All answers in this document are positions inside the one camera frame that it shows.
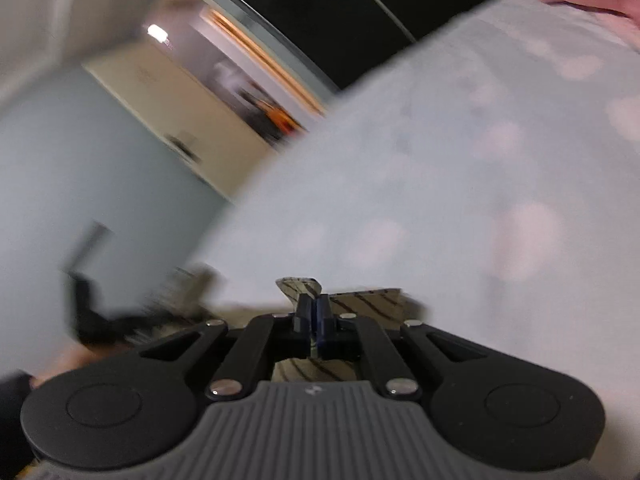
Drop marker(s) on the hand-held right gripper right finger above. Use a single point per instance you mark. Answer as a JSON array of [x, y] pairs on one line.
[[324, 332]]

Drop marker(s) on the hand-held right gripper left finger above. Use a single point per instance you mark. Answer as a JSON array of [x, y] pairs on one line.
[[302, 332]]

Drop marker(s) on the olive striped shirt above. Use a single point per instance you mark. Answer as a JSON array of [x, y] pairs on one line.
[[370, 305]]

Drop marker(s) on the orange stool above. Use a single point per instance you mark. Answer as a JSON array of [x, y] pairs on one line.
[[280, 120]]

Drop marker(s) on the beige room door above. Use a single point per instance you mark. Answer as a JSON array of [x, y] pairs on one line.
[[165, 110]]

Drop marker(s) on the ceiling light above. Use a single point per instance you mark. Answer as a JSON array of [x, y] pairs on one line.
[[157, 33]]

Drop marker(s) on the black sliding wardrobe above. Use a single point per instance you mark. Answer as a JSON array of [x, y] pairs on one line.
[[375, 0]]

